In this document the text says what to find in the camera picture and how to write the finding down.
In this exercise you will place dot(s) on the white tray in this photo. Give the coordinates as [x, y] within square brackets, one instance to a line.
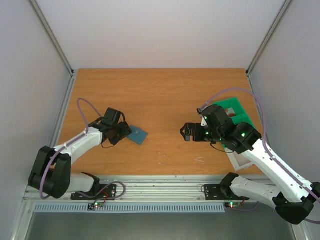
[238, 161]

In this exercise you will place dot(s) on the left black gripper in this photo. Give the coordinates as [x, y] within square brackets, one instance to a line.
[126, 129]

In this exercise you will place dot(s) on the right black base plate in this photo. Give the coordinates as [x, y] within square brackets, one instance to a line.
[214, 192]

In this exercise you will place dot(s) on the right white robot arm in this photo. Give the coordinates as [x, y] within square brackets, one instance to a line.
[292, 196]

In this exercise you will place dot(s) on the green bin far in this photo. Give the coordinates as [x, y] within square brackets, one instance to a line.
[231, 103]

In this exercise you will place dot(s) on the left circuit board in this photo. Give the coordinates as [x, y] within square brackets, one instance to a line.
[96, 205]

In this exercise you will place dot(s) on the red white card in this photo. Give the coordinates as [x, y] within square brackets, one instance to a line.
[230, 112]

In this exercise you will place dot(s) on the blue card holder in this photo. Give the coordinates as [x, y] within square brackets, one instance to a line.
[138, 135]

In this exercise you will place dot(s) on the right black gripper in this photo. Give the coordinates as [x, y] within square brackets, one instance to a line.
[191, 132]

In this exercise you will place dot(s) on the grey slotted cable duct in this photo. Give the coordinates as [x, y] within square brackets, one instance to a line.
[130, 208]

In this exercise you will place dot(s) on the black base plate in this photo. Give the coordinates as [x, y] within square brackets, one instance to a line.
[214, 192]
[107, 192]

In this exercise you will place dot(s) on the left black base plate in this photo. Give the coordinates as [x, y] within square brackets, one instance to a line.
[107, 192]

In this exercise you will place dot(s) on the circuit board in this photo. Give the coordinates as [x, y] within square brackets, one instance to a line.
[96, 205]
[233, 204]

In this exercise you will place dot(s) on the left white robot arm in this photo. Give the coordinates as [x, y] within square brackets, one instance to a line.
[51, 172]

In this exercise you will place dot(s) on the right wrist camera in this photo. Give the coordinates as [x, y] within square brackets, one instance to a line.
[203, 121]

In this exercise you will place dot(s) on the right circuit board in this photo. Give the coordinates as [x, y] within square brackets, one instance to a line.
[233, 204]

